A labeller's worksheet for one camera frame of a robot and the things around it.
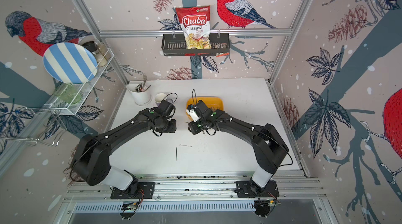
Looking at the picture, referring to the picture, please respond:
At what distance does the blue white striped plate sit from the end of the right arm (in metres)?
0.55

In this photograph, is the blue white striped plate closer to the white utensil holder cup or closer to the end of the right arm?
the white utensil holder cup

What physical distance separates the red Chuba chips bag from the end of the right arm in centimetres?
36

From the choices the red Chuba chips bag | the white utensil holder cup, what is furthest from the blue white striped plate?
the red Chuba chips bag

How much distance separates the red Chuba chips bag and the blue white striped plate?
0.51 meters

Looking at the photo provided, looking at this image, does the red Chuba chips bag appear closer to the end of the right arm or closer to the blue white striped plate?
the end of the right arm

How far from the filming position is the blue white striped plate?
27.0 inches

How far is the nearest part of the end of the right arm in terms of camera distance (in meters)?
0.62

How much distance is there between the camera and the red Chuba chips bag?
31.5 inches
